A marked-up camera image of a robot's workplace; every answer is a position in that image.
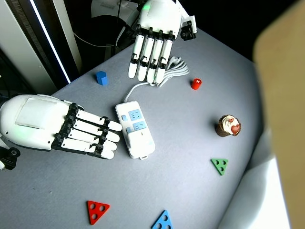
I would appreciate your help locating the toy cupcake with red heart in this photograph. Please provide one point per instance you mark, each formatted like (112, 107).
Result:
(226, 128)

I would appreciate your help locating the white device housing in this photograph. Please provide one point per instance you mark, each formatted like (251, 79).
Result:
(104, 9)

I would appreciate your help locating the white flat panel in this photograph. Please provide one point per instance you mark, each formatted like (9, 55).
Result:
(14, 35)

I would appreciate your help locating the green triangle with three holes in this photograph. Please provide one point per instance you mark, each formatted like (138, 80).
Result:
(220, 165)

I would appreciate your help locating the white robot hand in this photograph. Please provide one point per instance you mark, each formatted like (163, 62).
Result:
(159, 16)
(35, 119)

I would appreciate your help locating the white square power adapter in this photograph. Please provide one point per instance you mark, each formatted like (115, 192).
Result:
(135, 140)

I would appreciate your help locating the black round object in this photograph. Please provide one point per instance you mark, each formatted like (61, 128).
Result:
(100, 31)

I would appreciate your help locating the black panel with light strip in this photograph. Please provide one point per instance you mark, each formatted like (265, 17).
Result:
(50, 47)

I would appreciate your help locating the white rounded surface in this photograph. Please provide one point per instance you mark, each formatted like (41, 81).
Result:
(262, 190)

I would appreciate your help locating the blurred beige panel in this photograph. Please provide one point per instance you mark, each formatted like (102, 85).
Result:
(286, 95)

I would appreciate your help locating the white upright post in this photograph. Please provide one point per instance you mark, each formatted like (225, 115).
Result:
(68, 35)

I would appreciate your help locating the grey table cloth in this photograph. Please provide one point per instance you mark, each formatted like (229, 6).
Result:
(178, 143)

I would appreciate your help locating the white power strip blue sockets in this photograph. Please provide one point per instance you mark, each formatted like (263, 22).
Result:
(133, 106)

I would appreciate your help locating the blue hexagonal block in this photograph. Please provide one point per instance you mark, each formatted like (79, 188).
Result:
(102, 78)

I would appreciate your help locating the red cylinder with white cross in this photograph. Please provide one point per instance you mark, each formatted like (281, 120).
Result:
(196, 84)

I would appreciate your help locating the blue triangle with three holes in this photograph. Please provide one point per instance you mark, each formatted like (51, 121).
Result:
(164, 222)

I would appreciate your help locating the red triangle with three holes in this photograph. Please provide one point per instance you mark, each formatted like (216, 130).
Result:
(97, 211)

